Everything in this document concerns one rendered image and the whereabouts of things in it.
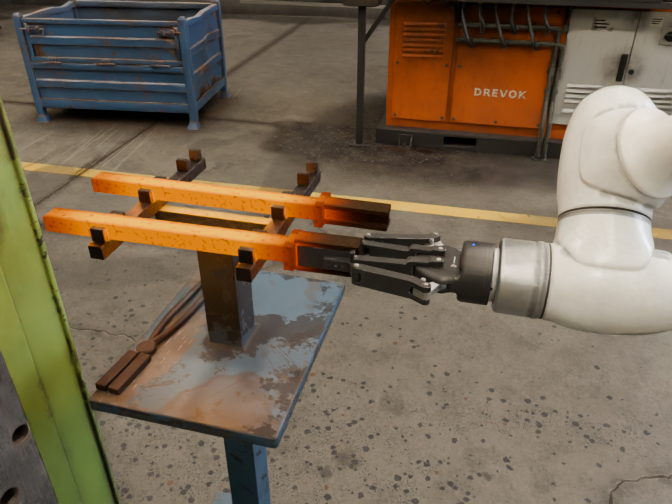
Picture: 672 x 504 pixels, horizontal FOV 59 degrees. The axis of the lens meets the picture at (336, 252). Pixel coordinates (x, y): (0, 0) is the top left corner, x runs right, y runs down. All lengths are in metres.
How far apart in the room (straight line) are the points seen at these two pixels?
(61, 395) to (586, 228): 1.02
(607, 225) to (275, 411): 0.52
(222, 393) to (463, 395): 1.23
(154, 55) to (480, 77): 2.08
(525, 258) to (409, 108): 3.23
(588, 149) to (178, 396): 0.66
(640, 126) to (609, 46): 3.10
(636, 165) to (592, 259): 0.11
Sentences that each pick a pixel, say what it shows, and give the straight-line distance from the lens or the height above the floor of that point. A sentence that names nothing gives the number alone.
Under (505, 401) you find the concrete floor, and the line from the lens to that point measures 2.06.
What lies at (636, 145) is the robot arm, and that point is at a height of 1.19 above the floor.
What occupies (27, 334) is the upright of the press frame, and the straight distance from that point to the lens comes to 1.22.
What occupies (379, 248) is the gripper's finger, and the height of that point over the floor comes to 1.04.
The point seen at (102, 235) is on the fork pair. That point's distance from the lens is 0.85.
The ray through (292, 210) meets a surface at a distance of 0.86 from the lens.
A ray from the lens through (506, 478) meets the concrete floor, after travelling 1.86.
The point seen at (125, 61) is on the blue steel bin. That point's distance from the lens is 4.35.
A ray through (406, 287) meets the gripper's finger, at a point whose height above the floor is 1.03.
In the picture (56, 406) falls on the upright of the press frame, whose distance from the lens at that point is 1.34.
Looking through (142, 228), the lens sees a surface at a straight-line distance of 0.83.
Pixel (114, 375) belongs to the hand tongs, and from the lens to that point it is 1.00.
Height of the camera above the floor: 1.42
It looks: 31 degrees down
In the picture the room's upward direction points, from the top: straight up
